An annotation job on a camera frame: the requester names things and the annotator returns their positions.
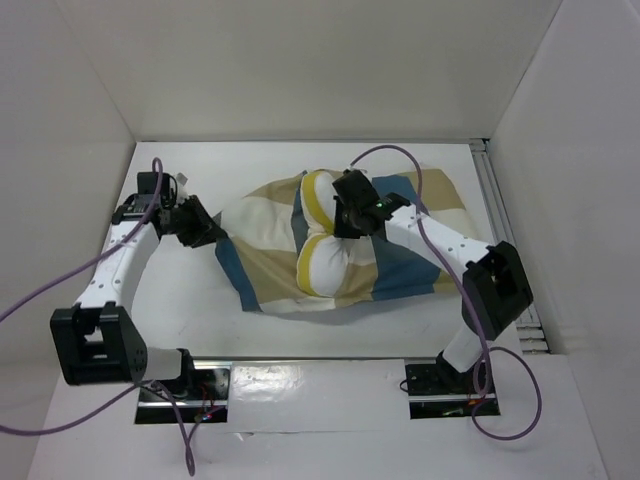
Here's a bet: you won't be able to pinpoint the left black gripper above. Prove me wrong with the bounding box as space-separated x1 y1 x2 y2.
164 194 226 249

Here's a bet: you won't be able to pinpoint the white pillow yellow trim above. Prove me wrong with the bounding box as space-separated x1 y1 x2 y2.
296 170 349 298

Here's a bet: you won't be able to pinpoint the blue tan white pillowcase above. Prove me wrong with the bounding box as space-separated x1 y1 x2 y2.
215 172 456 314

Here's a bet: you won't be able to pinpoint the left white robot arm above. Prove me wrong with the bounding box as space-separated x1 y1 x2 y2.
50 171 228 399

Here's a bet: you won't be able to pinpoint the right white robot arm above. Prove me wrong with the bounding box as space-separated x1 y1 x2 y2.
333 170 533 392

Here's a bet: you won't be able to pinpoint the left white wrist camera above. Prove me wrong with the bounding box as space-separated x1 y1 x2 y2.
173 172 188 198

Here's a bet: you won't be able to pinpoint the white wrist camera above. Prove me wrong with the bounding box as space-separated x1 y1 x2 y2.
342 165 371 179
173 172 188 198

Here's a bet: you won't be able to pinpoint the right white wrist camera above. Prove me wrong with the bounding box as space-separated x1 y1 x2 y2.
342 165 371 179

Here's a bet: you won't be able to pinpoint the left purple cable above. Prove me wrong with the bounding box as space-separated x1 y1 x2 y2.
0 157 217 476

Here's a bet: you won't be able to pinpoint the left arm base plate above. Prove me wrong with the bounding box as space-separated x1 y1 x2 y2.
134 358 232 425

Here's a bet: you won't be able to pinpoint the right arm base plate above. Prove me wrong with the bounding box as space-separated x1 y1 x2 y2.
399 360 500 420

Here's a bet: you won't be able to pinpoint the aluminium rail frame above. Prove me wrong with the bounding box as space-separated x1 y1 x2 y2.
469 139 551 355

